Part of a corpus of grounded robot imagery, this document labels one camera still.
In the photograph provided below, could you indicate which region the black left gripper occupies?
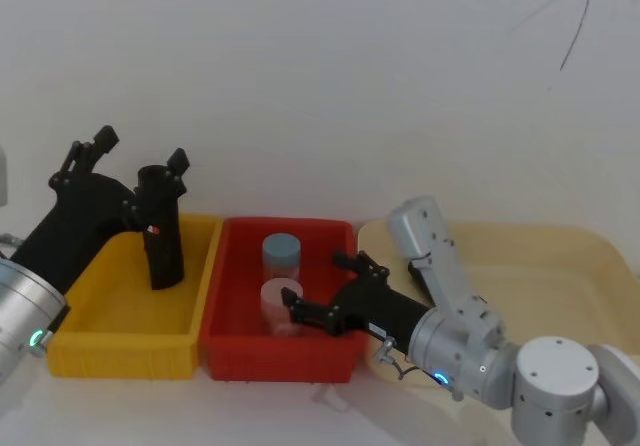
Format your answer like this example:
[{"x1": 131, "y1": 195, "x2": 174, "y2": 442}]
[{"x1": 9, "y1": 125, "x2": 189, "y2": 297}]

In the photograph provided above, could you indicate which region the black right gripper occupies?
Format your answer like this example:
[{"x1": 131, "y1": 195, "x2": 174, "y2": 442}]
[{"x1": 280, "y1": 249, "x2": 432, "y2": 355}]

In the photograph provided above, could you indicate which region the clear jar with white lid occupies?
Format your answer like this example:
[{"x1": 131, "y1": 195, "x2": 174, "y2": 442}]
[{"x1": 259, "y1": 277, "x2": 305, "y2": 339}]

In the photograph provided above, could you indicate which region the clear jar with blue lid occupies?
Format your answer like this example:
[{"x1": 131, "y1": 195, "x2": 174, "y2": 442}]
[{"x1": 261, "y1": 232, "x2": 303, "y2": 287}]

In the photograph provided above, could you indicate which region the red plastic bin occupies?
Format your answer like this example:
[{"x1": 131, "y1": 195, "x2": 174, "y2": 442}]
[{"x1": 198, "y1": 216, "x2": 368, "y2": 384}]

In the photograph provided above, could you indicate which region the yellow plastic bin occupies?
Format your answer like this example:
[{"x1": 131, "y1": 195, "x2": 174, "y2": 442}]
[{"x1": 47, "y1": 214, "x2": 224, "y2": 381}]

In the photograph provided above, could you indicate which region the cream plastic tray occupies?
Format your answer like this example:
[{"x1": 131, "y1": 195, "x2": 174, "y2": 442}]
[{"x1": 356, "y1": 220, "x2": 640, "y2": 403}]

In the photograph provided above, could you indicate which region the thin cable with silver plug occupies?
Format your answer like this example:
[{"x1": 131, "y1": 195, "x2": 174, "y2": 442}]
[{"x1": 374, "y1": 336, "x2": 437, "y2": 382}]

